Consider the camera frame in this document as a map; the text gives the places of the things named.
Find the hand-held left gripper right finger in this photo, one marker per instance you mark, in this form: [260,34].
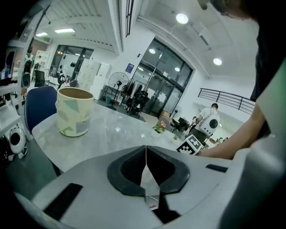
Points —
[196,176]

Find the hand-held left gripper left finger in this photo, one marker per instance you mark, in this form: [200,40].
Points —
[93,190]

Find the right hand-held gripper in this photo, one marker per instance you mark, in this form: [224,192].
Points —
[190,145]

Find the person's right forearm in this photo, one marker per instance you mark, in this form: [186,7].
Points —
[241,138]

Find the small green potted plant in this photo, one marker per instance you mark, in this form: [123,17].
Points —
[175,138]

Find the pink flower potted plant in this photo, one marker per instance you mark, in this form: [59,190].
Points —
[159,128]

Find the black standing fan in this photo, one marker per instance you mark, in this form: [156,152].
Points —
[118,81]
[178,110]

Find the beige patterned round bucket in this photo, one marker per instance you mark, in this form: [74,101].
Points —
[73,114]

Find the clothes rack with dark clothes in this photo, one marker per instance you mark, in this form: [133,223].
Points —
[134,89]

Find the white round-window backpack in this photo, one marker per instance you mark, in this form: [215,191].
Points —
[18,141]

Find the blue upholstered chair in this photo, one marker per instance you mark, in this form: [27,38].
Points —
[39,107]

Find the person's black clothing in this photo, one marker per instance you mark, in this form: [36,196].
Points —
[266,67]

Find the blue wall poster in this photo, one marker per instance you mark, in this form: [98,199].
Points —
[129,67]

